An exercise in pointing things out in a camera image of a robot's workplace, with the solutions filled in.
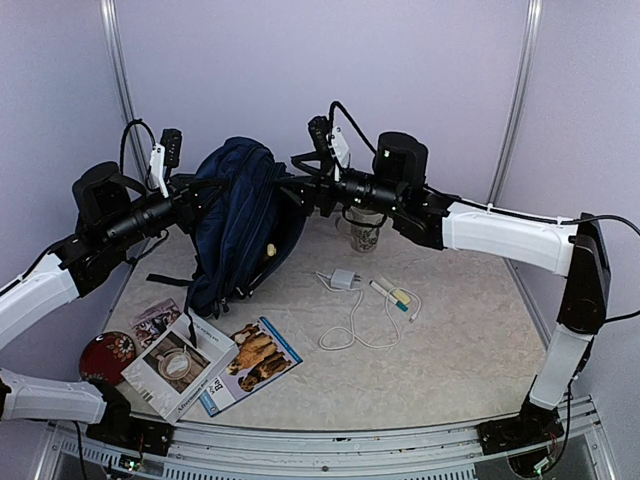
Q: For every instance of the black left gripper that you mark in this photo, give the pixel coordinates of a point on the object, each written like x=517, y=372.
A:
x=188, y=206

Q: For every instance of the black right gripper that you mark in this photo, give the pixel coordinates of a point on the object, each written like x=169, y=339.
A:
x=322, y=180

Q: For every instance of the navy blue student backpack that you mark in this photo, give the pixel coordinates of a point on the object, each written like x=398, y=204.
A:
x=230, y=243

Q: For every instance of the beige highlighter marker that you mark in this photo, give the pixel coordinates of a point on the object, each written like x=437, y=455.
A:
x=271, y=250

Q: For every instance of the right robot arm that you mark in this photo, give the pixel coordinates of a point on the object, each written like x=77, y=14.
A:
x=397, y=188

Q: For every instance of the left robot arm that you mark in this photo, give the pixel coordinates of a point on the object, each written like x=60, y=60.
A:
x=116, y=212

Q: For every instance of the beige patterned ceramic mug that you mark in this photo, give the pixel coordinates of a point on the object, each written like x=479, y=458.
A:
x=361, y=227

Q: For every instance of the white USB charger block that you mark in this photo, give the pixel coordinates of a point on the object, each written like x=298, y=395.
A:
x=342, y=279

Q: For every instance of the white teal-capped marker pen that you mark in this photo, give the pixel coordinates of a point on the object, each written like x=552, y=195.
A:
x=388, y=295

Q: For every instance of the purple picture card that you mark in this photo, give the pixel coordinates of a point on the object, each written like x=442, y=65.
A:
x=150, y=324

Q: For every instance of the yellow highlighter marker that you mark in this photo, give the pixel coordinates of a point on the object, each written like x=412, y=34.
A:
x=401, y=296

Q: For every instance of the blue dog cover book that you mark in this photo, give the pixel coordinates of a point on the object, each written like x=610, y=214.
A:
x=264, y=355

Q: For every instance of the white afternoon tea book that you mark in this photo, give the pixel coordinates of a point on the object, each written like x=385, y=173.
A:
x=172, y=373

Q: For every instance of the red floral round tin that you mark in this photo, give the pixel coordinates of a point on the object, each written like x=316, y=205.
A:
x=106, y=356

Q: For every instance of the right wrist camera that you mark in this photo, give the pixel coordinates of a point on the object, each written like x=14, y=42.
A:
x=330, y=145

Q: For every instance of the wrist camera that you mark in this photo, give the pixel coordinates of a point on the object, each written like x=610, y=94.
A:
x=330, y=145
x=164, y=157

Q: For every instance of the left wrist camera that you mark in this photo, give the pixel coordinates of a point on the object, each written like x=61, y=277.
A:
x=164, y=157

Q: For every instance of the left aluminium frame post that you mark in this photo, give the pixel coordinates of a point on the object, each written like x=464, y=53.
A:
x=116, y=54

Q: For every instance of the aluminium frame post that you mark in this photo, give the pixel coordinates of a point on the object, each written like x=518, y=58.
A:
x=116, y=54
x=517, y=105

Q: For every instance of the front aluminium rail base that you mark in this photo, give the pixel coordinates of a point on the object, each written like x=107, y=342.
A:
x=209, y=451

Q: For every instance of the right aluminium frame post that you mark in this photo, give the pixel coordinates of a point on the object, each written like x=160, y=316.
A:
x=517, y=105

